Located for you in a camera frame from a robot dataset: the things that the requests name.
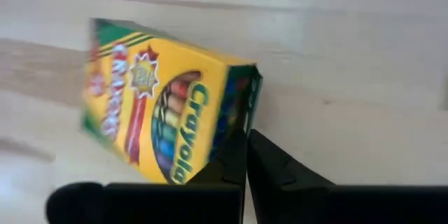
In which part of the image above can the yellow green crayon box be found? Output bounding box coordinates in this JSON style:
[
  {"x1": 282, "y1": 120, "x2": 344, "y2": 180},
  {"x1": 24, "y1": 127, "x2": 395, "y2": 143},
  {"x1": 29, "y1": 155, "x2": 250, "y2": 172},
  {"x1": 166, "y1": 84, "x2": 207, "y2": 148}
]
[{"x1": 80, "y1": 17, "x2": 264, "y2": 186}]

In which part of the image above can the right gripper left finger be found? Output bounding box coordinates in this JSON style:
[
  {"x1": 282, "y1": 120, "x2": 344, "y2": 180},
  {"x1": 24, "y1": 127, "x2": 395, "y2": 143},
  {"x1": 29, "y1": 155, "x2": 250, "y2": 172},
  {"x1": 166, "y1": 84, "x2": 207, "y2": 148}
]
[{"x1": 45, "y1": 129, "x2": 248, "y2": 224}]

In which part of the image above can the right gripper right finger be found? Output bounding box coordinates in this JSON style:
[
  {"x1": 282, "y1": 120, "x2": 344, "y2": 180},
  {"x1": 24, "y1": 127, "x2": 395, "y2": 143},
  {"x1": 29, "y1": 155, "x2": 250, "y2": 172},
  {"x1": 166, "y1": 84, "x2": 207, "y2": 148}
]
[{"x1": 246, "y1": 128, "x2": 448, "y2": 224}]

